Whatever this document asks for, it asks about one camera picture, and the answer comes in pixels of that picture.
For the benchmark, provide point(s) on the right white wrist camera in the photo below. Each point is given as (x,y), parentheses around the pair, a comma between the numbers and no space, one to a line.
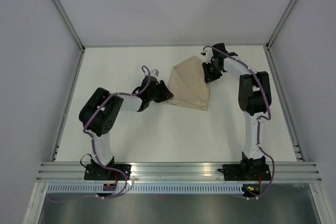
(207,54)

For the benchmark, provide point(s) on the white slotted cable duct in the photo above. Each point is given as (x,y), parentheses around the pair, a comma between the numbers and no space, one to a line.
(147,188)

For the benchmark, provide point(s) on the beige cloth napkin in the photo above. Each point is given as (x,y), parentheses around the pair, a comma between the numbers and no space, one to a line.
(187,83)

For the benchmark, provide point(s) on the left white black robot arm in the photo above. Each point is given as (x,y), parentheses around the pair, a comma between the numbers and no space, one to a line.
(100,113)

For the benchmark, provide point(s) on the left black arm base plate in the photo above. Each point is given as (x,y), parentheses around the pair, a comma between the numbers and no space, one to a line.
(95,172)

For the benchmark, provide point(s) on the left aluminium frame post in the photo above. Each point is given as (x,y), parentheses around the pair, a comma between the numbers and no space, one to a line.
(67,22)

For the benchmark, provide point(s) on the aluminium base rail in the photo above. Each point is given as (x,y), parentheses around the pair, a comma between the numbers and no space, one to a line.
(190,172)

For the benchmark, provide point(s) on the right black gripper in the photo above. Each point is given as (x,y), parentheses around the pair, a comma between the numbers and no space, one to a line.
(208,76)

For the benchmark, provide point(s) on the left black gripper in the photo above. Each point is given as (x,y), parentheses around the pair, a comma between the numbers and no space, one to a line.
(166,94)

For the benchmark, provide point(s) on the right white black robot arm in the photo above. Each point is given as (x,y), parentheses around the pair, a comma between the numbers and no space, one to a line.
(254,99)

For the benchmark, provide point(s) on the aluminium frame post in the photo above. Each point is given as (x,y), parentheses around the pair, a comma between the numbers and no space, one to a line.
(67,22)
(285,15)

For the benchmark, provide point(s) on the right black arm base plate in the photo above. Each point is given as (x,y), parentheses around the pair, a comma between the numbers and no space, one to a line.
(234,172)

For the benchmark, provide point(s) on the right aluminium frame post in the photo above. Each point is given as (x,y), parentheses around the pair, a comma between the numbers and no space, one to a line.
(285,15)

